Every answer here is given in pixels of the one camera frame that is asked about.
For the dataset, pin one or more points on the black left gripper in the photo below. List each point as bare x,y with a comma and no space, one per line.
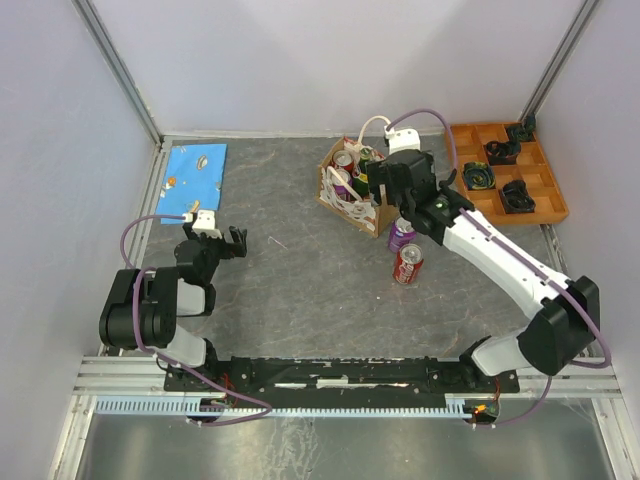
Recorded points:
236,248

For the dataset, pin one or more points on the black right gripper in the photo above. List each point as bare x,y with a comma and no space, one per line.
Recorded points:
377,176

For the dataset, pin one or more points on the green glass Perrier bottle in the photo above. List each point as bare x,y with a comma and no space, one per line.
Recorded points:
359,173

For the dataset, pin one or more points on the purple Fanta can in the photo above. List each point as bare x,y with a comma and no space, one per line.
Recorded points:
341,181
401,233

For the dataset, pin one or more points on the red Coke can front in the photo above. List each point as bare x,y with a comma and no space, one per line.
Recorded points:
408,262

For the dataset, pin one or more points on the red coke can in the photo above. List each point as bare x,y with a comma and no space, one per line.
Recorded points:
408,262
342,159

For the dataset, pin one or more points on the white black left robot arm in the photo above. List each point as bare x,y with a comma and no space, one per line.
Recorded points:
142,310

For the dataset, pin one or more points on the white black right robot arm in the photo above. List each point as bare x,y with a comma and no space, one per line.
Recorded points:
563,313

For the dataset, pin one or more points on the burlap canvas tote bag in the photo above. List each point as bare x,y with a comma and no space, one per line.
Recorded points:
360,212

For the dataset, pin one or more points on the red Coke can back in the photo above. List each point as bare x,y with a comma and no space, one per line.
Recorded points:
342,159

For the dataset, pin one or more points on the blue patterned cloth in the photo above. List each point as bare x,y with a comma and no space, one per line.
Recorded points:
193,179

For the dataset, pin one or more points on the blue yellow rolled tie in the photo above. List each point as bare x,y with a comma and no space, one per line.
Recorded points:
478,176

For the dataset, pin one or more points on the black rolled belt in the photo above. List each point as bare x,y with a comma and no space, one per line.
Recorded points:
502,153

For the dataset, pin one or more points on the orange wooden divided tray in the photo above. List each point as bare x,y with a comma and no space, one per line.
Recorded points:
467,146

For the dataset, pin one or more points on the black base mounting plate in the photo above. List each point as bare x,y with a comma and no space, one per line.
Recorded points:
357,383

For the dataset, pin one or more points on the black rolled tie front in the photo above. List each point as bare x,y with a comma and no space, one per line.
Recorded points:
516,199

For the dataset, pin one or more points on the dark rolled tie corner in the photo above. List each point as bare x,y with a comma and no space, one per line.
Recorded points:
523,131

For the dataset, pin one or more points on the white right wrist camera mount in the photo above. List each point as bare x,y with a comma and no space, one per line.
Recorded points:
402,139

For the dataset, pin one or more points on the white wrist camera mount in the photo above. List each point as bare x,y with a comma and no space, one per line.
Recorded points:
205,223
402,139

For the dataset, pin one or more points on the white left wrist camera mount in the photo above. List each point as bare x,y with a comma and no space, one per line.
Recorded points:
205,223

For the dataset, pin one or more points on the aluminium frame rail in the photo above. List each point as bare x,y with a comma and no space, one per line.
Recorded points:
125,376

